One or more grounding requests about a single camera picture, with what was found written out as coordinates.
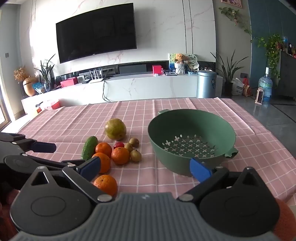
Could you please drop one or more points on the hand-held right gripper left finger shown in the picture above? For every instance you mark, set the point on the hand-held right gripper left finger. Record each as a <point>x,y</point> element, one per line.
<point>90,167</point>

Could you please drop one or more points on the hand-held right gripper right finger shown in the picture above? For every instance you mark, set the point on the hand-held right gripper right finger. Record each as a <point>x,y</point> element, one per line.
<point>198,170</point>

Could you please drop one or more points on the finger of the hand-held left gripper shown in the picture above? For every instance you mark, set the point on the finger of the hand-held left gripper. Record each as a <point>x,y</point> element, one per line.
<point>44,147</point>
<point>55,163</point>

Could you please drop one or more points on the orange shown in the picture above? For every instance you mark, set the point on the orange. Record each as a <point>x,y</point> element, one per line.
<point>106,184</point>
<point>120,155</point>
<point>104,149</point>
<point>105,162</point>

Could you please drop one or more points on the green cucumber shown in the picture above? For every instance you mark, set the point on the green cucumber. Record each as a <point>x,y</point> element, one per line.
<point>89,147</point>

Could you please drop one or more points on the red cherry tomato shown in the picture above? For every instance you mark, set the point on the red cherry tomato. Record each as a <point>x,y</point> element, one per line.
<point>118,145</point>

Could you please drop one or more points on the brown longan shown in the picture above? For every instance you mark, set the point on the brown longan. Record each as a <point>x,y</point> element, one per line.
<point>128,147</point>
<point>134,142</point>
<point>135,155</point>

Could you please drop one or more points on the yellow green pear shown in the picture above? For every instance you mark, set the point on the yellow green pear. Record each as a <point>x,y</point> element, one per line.
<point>115,129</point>

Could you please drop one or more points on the green colander bowl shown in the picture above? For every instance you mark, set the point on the green colander bowl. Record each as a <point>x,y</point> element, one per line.
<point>208,125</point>

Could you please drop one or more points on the red and white box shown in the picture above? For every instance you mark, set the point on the red and white box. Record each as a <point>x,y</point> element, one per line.
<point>52,104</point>

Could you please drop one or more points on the blue packet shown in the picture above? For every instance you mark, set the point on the blue packet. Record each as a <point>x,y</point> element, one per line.
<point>38,87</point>

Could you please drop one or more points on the orange gourd vase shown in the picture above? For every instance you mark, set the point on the orange gourd vase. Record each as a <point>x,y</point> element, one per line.
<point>30,87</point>

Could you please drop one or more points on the flat red box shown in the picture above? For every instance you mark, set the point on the flat red box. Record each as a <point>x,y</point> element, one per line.
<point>69,82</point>

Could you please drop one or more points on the pink checkered tablecloth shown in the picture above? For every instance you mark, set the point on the pink checkered tablecloth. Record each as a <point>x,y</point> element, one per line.
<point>138,115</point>

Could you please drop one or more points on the orchid plant in glass vase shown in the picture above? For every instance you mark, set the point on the orchid plant in glass vase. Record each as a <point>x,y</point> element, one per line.
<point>46,71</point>

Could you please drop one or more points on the dried yellow flowers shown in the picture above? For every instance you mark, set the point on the dried yellow flowers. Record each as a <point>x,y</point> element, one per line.
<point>20,73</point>

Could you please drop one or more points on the small white device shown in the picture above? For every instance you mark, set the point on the small white device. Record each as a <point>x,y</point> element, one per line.
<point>81,79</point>

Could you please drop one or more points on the white router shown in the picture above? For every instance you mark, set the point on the white router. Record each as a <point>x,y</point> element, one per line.
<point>96,80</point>

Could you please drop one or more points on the grey round trash bin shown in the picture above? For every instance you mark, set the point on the grey round trash bin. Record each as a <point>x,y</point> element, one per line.
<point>205,84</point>

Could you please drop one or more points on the long-leaf potted plant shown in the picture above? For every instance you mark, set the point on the long-leaf potted plant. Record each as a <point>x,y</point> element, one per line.
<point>228,89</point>

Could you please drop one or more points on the white plastic bag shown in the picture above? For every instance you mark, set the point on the white plastic bag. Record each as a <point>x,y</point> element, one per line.
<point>237,88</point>

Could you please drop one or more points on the red bag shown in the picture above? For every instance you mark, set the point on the red bag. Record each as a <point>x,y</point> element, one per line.
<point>247,89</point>

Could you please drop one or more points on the small beige heater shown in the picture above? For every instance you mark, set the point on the small beige heater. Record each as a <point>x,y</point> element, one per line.
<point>260,96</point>

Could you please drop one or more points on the white marble television console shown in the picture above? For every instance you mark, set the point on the white marble television console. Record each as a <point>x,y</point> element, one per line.
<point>150,85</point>

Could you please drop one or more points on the light blue flat box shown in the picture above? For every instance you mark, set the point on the light blue flat box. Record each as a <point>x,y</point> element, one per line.
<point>192,72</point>

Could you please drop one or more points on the orange red clothing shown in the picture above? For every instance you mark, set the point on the orange red clothing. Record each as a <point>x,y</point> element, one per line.
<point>288,222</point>

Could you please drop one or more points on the teddy bear bouquet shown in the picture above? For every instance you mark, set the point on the teddy bear bouquet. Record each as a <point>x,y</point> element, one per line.
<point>179,68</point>

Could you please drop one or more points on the blue water jug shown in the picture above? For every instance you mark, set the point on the blue water jug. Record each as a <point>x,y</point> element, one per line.
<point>266,85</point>

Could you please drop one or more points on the small red box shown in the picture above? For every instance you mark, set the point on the small red box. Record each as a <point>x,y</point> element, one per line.
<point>156,69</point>

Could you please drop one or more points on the decorative round plate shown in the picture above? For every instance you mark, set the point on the decorative round plate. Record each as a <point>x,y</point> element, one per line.
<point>191,59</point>

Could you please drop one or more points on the blue green picture card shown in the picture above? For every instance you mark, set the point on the blue green picture card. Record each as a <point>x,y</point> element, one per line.
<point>171,60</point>

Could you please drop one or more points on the black flat television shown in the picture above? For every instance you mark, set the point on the black flat television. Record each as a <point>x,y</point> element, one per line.
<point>94,32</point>

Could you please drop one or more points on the dark cabinet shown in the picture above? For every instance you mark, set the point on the dark cabinet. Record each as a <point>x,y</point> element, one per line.
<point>286,76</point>

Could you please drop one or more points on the trailing pothos plant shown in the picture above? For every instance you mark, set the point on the trailing pothos plant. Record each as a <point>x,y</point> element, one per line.
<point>272,51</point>

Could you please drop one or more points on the row of small bottles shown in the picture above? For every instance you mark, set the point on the row of small bottles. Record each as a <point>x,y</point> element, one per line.
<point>289,47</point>

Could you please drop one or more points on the hanging vine plant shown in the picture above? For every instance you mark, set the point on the hanging vine plant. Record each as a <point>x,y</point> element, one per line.
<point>233,14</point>

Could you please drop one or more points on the wall socket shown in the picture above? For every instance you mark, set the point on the wall socket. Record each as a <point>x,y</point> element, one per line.
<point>243,75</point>

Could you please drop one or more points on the framed wall picture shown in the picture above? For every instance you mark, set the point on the framed wall picture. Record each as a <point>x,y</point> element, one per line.
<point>231,1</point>

